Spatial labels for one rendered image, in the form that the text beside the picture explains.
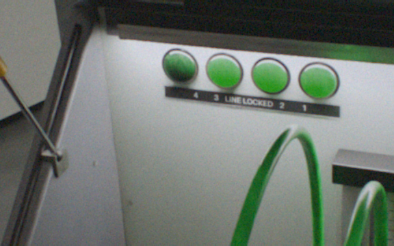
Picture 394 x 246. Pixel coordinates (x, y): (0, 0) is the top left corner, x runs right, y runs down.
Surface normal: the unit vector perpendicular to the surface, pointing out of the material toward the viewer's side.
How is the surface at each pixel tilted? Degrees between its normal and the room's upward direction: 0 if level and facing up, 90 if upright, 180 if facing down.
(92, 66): 90
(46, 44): 90
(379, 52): 90
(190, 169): 90
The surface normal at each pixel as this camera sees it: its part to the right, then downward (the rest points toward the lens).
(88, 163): 0.94, 0.12
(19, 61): 0.74, 0.28
